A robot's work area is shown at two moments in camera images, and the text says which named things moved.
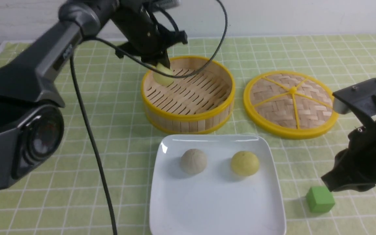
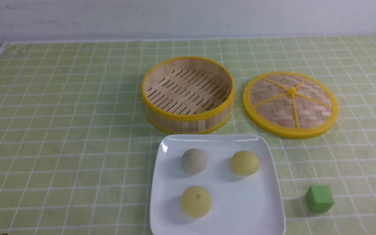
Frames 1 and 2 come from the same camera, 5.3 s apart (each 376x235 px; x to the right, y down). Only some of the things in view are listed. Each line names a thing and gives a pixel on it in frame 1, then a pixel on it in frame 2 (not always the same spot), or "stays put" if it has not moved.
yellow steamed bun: x=161 y=79 → x=196 y=201
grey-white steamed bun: x=193 y=161 stays put
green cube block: x=320 y=199 stays put
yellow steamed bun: x=244 y=163 stays put
